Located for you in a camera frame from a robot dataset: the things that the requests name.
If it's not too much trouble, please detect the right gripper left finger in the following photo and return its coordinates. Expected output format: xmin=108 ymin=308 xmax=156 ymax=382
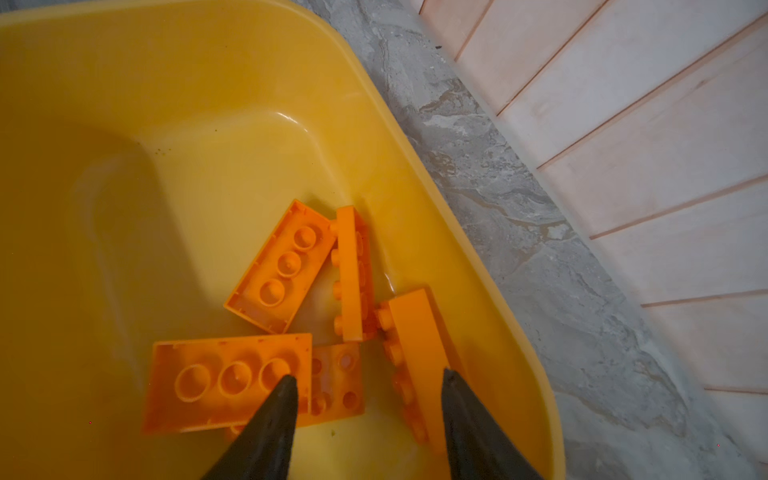
xmin=203 ymin=375 xmax=299 ymax=479

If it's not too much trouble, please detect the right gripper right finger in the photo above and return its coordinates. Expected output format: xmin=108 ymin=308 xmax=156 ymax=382
xmin=441 ymin=368 xmax=542 ymax=480

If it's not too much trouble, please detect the orange lego brick hollow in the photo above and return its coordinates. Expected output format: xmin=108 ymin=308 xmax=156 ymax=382
xmin=141 ymin=333 xmax=313 ymax=434

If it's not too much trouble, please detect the orange lego brick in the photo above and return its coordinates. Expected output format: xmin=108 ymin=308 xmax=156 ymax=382
xmin=375 ymin=287 xmax=453 ymax=455
xmin=224 ymin=200 xmax=337 ymax=334
xmin=331 ymin=206 xmax=378 ymax=342

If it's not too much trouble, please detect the orange lego plate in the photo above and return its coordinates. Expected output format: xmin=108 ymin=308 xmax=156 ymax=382
xmin=297 ymin=343 xmax=365 ymax=427

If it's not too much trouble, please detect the yellow plastic bin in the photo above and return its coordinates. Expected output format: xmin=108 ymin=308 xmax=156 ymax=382
xmin=1 ymin=1 xmax=565 ymax=479

